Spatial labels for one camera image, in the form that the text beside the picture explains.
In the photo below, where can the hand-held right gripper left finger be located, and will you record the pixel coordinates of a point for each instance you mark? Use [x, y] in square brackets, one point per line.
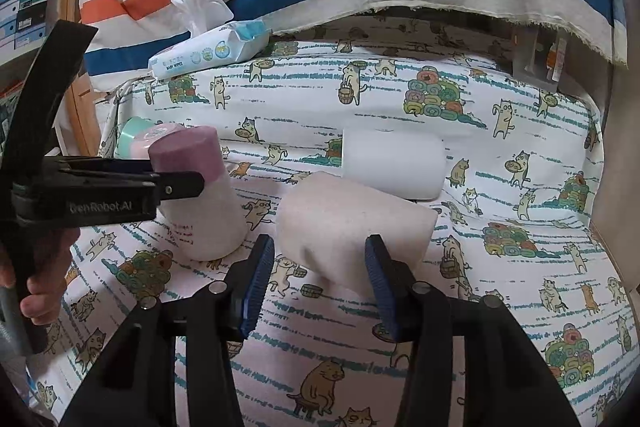
[259, 279]

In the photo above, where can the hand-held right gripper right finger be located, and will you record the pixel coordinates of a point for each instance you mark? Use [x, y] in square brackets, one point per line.
[379, 289]

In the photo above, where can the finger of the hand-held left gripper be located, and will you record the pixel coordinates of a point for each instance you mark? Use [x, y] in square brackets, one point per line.
[107, 166]
[179, 188]

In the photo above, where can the white bottle purple cap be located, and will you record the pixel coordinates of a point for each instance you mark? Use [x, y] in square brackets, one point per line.
[200, 192]

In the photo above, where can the green and pink cup stack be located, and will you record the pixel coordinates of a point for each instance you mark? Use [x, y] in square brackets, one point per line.
[137, 137]

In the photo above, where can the white cup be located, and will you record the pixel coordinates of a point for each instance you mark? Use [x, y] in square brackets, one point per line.
[395, 162]

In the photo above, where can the person's left hand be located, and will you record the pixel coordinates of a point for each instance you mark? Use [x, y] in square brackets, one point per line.
[37, 299]

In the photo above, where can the blue and white storage box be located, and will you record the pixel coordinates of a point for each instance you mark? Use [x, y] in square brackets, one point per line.
[9, 24]

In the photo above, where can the black storage box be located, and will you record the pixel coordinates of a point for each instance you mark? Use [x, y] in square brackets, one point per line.
[31, 18]

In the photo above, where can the baby wipes pack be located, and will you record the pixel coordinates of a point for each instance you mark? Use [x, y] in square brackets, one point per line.
[212, 47]

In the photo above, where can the cat printed blanket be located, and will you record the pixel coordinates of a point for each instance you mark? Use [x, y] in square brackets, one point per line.
[380, 107]

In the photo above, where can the clear plastic container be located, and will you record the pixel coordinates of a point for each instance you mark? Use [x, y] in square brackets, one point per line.
[537, 54]

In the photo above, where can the wooden frame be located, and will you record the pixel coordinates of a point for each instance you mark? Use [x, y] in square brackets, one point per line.
[80, 57]

